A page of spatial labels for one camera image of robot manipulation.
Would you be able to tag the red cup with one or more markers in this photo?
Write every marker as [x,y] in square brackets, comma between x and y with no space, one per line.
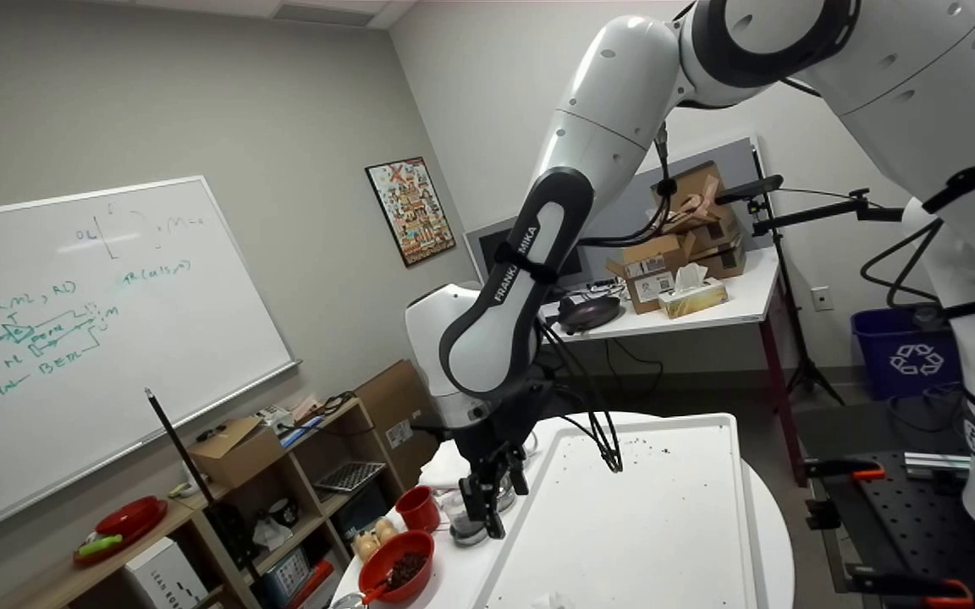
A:
[418,510]

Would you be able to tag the red plastic dish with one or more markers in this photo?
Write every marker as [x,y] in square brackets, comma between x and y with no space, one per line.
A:
[134,520]

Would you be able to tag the cardboard box structure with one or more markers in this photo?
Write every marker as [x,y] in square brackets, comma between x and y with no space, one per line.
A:
[694,224]

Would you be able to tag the framed colourful poster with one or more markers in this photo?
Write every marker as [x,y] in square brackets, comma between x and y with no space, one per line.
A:
[412,212]

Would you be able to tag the white plastic tray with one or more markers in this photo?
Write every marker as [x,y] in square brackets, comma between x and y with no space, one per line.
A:
[645,542]

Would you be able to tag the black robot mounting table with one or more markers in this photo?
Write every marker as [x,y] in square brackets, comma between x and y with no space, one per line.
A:
[927,530]

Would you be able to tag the red storage box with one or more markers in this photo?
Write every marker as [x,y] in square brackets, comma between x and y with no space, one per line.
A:
[312,580]

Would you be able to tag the red bowl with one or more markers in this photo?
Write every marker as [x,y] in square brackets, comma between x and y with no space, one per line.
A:
[396,566]

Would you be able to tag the stack of folded white towels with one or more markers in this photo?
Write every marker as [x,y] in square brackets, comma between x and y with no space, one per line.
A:
[440,462]

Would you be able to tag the whiteboard with green writing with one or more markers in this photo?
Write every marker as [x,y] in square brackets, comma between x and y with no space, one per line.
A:
[115,338]

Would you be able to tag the white printed box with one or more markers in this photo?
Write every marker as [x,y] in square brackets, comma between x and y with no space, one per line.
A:
[164,575]

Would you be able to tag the white mug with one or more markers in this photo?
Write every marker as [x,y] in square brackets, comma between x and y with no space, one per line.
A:
[529,443]

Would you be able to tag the green toy vegetable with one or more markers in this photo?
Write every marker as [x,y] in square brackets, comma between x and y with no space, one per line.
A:
[99,548]

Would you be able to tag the wooden shelf unit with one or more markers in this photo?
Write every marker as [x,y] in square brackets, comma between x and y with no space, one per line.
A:
[211,545]

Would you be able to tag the tan wooden block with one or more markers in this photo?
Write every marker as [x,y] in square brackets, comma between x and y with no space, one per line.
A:
[694,300]

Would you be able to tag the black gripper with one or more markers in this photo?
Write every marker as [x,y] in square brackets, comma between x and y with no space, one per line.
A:
[491,435]

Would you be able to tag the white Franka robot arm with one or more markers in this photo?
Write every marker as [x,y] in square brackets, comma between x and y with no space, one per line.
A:
[609,104]

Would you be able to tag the white office chair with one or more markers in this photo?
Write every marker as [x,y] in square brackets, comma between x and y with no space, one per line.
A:
[424,338]

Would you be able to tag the white desk with red leg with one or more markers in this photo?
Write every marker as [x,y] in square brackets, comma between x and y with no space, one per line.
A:
[753,291]

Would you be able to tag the thin black pole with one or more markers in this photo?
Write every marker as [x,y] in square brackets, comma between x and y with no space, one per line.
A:
[177,443]

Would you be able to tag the blue recycling bin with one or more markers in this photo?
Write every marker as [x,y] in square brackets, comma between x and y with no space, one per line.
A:
[906,355]

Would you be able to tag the black camera stand with boom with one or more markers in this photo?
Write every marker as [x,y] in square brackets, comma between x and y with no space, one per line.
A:
[761,187]

